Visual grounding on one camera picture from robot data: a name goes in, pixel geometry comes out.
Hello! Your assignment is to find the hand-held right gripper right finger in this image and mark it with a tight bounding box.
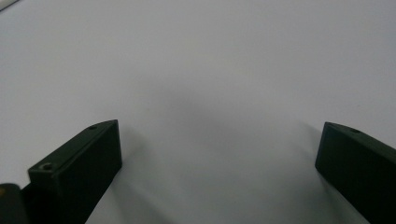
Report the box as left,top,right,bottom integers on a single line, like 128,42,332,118
314,121,396,224

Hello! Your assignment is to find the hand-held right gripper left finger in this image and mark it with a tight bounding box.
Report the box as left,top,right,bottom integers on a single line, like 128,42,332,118
21,119,123,224

